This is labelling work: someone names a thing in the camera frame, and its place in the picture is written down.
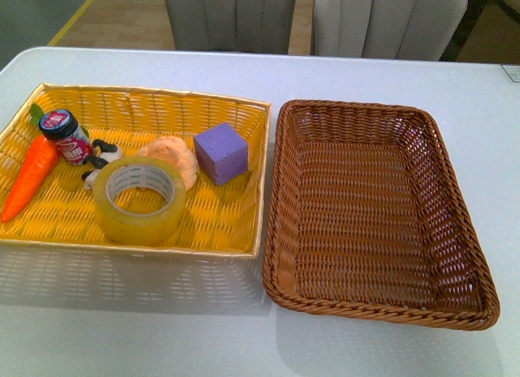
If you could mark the yellow clear tape roll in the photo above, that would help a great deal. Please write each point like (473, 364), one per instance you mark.
(138, 200)

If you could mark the purple foam cube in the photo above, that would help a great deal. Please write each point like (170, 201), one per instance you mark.
(221, 153)

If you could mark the brown wicker basket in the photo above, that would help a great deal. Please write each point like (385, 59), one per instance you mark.
(367, 220)

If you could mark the grey upholstered chair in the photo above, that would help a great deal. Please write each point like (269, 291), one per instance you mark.
(385, 29)
(247, 26)

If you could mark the right grey upholstered chair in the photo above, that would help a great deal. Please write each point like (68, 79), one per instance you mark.
(385, 29)

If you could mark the table label sticker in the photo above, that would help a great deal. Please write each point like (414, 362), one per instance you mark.
(512, 71)

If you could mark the orange croissant toy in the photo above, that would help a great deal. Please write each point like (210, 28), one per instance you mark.
(175, 152)

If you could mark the yellow woven basket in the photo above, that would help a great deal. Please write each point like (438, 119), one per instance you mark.
(221, 221)

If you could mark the orange toy carrot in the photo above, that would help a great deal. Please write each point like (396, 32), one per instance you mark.
(40, 160)

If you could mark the panda figurine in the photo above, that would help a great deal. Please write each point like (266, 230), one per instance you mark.
(107, 153)

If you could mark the left grey upholstered chair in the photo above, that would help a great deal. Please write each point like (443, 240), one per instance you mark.
(247, 26)

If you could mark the small red labelled bottle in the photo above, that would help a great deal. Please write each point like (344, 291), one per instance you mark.
(61, 128)

